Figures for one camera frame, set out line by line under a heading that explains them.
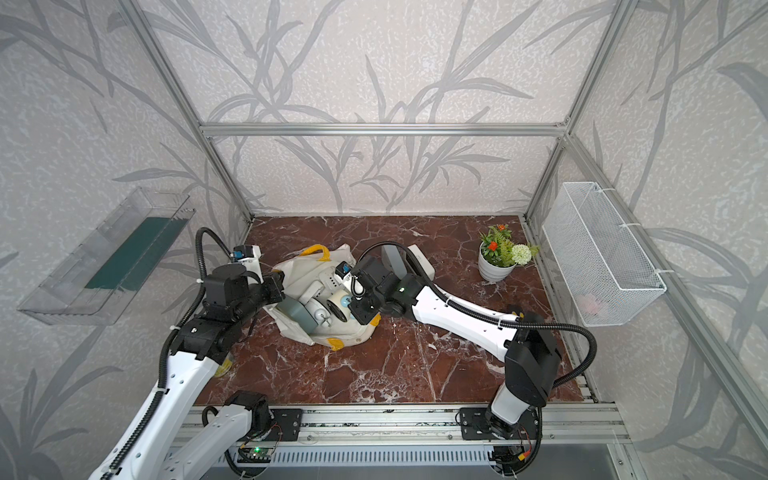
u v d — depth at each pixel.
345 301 0.78
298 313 0.80
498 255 0.91
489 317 0.46
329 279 0.94
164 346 0.48
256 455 0.72
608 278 0.60
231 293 0.52
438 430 0.74
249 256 0.63
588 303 0.73
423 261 0.98
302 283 0.94
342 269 0.68
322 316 0.85
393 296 0.56
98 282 0.62
